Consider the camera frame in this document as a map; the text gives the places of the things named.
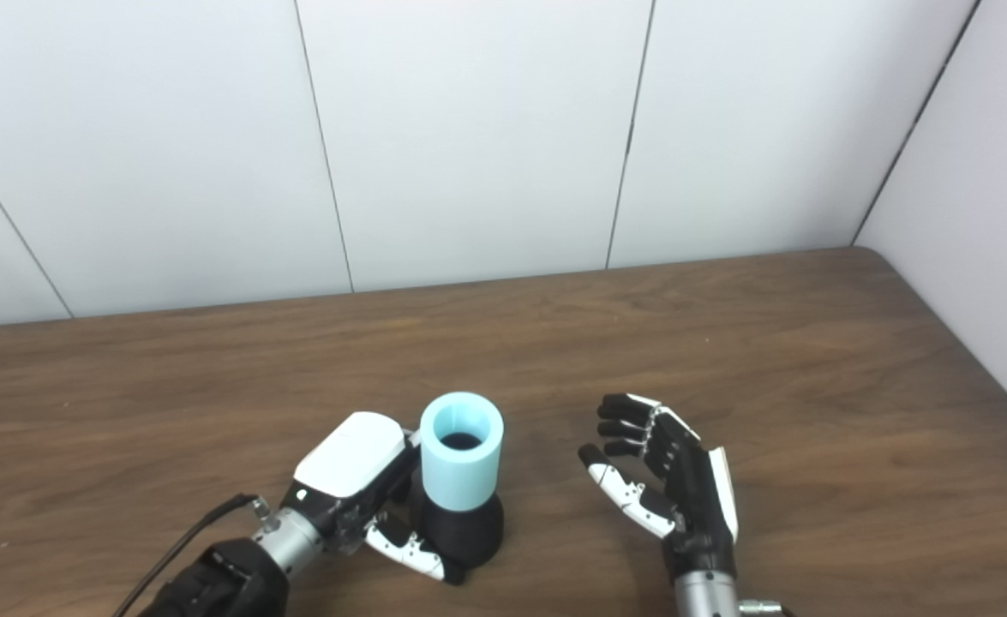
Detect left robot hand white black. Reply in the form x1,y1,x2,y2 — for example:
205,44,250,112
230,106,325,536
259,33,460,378
278,411,468,587

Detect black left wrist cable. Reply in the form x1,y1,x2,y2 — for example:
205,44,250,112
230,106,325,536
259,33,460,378
112,493,279,617

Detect light-blue short hose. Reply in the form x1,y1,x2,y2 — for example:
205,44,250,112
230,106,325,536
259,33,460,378
418,392,506,513

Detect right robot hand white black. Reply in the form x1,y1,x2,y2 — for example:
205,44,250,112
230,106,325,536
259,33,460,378
577,393,740,585

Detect black funnel-shaped nozzle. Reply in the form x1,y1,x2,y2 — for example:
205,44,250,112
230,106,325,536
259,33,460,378
412,492,506,569

